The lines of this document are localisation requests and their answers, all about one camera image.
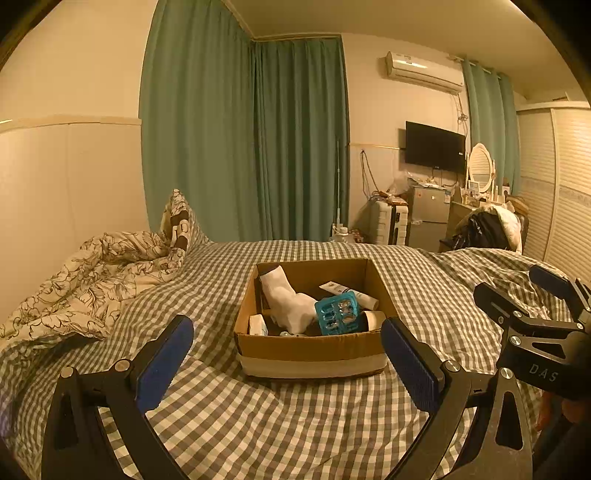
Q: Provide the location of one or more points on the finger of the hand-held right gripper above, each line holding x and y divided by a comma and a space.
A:
496, 297
551, 278

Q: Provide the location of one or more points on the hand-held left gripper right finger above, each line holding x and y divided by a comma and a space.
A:
411, 364

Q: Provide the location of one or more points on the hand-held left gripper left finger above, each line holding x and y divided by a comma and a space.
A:
164, 364

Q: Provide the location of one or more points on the cream masking tape roll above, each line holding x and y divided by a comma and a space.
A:
373, 319

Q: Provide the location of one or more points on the teal plastic container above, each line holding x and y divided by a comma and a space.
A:
337, 316

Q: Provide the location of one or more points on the white tube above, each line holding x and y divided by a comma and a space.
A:
351, 293

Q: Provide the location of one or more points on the brown cardboard box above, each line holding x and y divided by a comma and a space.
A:
314, 353

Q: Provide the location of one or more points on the white sock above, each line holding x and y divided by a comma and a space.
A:
282, 297

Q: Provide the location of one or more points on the person's right hand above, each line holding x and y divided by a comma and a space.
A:
545, 410

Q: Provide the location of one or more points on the dark chair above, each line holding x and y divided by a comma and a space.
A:
523, 235

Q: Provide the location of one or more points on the white coat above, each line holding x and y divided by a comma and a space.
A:
505, 224

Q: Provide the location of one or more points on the white louvered wardrobe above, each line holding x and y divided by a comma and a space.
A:
554, 194

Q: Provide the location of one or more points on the wooden dressing table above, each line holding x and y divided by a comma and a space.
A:
459, 207

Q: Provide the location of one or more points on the silver small fridge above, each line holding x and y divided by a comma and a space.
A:
427, 219

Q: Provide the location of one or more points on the floral quilt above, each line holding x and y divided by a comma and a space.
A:
92, 277

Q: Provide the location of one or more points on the white oval vanity mirror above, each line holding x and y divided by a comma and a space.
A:
481, 167

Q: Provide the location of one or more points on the white suitcase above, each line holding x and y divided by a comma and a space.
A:
385, 224

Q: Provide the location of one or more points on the floral patterned pillow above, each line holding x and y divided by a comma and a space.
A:
178, 221

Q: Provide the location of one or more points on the clear water jug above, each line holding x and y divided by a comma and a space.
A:
341, 235

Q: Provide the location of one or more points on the clear plastic bag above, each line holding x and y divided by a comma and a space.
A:
399, 187

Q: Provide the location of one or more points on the green curtain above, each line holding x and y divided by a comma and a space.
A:
198, 129
300, 138
491, 129

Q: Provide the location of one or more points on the white air conditioner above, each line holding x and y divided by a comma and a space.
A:
422, 71

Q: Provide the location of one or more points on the black wall television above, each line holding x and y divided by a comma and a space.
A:
434, 145

